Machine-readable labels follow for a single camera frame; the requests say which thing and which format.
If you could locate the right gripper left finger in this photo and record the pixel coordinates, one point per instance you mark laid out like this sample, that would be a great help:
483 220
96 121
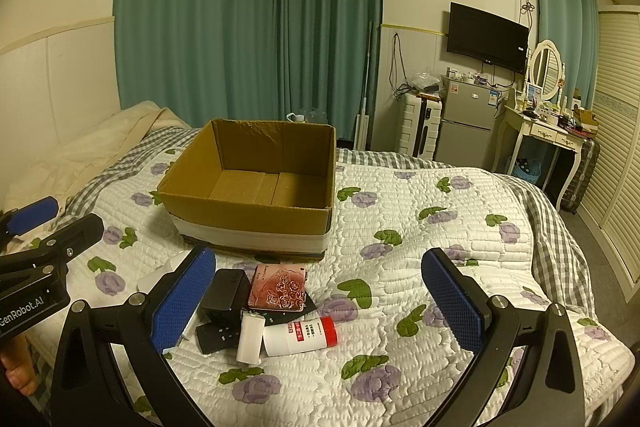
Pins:
88 388

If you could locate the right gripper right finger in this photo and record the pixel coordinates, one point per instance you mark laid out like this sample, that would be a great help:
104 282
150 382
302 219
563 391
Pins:
547 389

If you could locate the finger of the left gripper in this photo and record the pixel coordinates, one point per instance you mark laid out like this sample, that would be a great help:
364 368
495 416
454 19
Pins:
19 221
69 242

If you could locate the black remote control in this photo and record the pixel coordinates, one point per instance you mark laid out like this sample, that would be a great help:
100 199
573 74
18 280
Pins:
223 330

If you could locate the white cube charger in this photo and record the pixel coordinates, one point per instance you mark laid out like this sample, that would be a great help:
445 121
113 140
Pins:
250 340

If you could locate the white red-capped bottle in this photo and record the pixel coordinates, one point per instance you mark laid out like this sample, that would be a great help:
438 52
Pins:
299 337

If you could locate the pink patterned card case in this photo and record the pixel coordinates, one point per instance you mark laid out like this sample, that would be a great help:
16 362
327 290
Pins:
278 288

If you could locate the white handheld device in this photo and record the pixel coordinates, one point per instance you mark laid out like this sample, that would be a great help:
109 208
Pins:
177 301

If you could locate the person's left hand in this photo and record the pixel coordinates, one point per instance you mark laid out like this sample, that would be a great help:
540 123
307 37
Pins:
17 364

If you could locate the beige pillow blanket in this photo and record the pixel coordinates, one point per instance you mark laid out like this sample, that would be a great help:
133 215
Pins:
64 171

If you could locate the white louvered wardrobe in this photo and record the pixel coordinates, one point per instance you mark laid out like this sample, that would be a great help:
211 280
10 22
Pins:
610 206

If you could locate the floral quilted bedspread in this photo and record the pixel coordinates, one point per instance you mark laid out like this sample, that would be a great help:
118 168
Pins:
396 359

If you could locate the plaid suitcase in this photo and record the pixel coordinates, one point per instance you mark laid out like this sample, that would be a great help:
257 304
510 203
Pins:
576 191

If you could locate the open cardboard box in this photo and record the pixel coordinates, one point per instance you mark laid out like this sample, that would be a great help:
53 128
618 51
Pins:
255 185

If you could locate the blue waste bin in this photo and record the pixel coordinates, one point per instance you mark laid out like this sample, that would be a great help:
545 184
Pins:
527 169

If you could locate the white dressing table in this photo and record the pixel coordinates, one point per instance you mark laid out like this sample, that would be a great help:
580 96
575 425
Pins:
515 127

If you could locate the small grey refrigerator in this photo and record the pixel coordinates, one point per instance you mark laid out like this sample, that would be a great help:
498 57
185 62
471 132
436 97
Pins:
468 117

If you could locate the clear water jug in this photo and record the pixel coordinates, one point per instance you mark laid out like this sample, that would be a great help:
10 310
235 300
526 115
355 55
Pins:
309 115

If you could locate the white hard-shell suitcase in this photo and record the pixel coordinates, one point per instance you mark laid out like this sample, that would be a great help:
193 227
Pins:
418 125

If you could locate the large green curtain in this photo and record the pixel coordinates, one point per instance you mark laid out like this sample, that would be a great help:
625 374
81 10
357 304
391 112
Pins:
247 59

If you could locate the white oval vanity mirror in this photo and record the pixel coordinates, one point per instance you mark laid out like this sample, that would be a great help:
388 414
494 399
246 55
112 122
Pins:
545 69

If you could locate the white leaning pole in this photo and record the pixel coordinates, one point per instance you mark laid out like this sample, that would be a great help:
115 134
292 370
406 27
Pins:
362 119

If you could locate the green curtain by window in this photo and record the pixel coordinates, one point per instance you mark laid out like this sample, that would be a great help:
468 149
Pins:
573 26

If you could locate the wall-mounted black television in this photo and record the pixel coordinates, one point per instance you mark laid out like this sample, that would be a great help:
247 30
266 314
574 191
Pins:
490 38

